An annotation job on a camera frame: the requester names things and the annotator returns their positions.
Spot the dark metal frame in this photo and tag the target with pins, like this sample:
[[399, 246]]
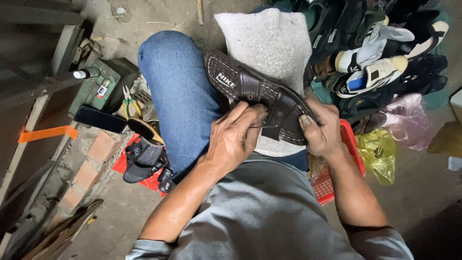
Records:
[[32, 54]]

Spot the white fluffy towel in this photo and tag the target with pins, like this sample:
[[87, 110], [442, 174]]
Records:
[[267, 43]]

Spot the green metal box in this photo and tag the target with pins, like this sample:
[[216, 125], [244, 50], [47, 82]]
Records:
[[108, 79]]

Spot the wooden shoe brush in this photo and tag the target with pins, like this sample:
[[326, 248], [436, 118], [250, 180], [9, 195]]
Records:
[[144, 128]]

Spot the person's right hand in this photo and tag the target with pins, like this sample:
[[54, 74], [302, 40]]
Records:
[[328, 133]]

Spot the person's grey shirt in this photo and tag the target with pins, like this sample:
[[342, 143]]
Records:
[[260, 216]]

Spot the dark bottle with white cap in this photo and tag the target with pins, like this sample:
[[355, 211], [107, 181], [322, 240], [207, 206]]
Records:
[[86, 73]]

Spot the brown leather stitched sandal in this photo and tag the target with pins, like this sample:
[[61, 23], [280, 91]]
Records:
[[252, 86]]

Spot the red plastic basket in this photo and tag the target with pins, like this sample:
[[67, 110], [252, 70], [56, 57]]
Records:
[[325, 187]]

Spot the row of red bricks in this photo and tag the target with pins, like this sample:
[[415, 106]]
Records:
[[97, 151]]

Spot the wooden stick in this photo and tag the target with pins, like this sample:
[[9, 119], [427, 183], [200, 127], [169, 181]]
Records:
[[200, 12]]

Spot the person's left hand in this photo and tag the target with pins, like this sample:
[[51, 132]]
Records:
[[227, 141]]

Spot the pink plastic bag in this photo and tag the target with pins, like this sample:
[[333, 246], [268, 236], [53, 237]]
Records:
[[409, 122]]

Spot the thin metal sewing awl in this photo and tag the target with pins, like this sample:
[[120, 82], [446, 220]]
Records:
[[265, 126]]

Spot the person's blue jeans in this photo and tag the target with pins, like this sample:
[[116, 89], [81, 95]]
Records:
[[173, 90]]

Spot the heap of assorted shoes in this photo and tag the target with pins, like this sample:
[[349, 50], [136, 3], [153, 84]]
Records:
[[375, 54]]

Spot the yellow plastic bag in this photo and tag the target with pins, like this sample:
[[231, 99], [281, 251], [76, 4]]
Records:
[[379, 155]]

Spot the black smartphone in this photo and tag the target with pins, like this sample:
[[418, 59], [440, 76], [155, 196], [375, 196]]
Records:
[[99, 119]]

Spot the red plastic sheet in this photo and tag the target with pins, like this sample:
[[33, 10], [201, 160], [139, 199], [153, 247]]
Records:
[[121, 164]]

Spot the brown wooden planks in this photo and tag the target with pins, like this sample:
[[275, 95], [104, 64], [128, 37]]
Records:
[[65, 234]]

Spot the orange tape strip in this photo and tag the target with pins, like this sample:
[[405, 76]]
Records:
[[47, 133]]

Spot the black studded sandal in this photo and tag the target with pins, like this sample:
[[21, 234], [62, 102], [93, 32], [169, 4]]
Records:
[[146, 159]]

